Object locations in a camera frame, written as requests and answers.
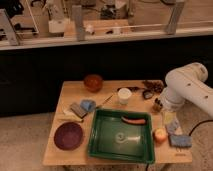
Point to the orange brown bowl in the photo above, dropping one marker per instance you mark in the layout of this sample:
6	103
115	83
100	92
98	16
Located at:
93	82

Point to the dark brown dried bunch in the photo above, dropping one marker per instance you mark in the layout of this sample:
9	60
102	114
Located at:
155	86

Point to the white cup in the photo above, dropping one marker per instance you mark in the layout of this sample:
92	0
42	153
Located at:
124	95

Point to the light blue cloth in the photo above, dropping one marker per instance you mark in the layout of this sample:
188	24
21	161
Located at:
88	105

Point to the grey metal post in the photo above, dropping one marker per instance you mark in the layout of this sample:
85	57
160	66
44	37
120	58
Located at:
78	20
8	28
175	16

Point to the white box device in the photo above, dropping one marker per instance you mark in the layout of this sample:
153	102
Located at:
58	26

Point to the red yellow apple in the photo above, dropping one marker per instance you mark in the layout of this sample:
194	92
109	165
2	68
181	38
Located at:
160	135

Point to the small glass jar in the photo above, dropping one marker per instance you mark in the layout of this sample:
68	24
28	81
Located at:
157	106

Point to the blue grey sponge right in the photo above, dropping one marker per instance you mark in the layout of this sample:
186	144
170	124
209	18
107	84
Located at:
180	141

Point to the orange sausage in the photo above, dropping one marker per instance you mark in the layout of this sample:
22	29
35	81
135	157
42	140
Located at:
134	121

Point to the small dark cup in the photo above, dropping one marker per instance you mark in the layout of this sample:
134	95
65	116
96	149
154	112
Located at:
147	94

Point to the purple round plate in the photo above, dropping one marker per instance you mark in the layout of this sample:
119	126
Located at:
68	136

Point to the grey metal post left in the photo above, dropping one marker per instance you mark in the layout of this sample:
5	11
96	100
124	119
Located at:
8	28

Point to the grey metal post right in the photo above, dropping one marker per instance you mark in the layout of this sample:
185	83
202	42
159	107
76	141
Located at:
175	16

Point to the pale yellow cloth left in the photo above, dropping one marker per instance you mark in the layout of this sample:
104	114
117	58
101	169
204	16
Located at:
69	115

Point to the wooden table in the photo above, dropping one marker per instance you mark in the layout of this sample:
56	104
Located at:
74	91

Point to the green plastic tray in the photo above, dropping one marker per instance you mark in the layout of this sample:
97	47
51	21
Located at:
112	138

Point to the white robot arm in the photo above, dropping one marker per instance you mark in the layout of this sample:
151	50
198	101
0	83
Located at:
187	83

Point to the thin brush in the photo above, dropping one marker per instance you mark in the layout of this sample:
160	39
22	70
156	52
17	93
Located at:
104	102

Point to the grey metal post middle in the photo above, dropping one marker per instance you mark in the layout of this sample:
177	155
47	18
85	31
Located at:
78	20

